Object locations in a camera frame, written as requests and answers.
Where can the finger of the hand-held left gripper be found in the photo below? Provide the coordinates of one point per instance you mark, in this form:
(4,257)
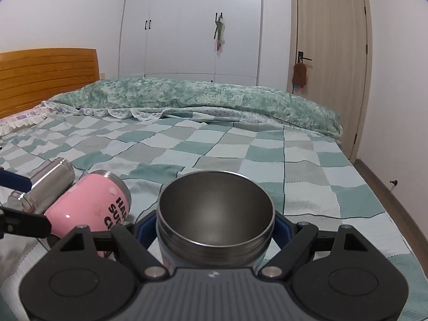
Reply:
(16,180)
(26,222)

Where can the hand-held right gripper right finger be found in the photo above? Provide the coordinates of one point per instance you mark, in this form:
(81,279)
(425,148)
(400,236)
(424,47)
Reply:
(285,230)

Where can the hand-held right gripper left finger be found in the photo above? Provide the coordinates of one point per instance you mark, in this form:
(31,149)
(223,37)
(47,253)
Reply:
(143,230)

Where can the slim stainless steel cup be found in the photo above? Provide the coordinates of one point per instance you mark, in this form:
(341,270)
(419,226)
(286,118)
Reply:
(50,182)

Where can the pink cup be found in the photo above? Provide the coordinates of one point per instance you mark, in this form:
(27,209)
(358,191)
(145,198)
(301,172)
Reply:
(87,204)

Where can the lace-trimmed pillow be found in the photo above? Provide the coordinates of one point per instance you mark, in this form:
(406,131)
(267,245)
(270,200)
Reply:
(23,117)

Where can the checkered bed sheet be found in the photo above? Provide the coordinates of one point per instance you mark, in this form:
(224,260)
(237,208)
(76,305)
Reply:
(234,160)

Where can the wooden headboard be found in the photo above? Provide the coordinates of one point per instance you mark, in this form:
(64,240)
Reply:
(43,77)

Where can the green floral quilt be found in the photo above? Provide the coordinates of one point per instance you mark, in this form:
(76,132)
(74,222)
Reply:
(200,98)

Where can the brown hanging cloth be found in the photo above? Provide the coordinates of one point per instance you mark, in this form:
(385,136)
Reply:
(299,73)

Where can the light wooden door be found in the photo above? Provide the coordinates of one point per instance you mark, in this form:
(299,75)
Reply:
(329,60)

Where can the green hanging ornament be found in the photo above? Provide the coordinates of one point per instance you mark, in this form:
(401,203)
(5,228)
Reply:
(219,33)

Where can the white wardrobe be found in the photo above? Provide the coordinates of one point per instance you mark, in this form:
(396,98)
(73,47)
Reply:
(194,26)

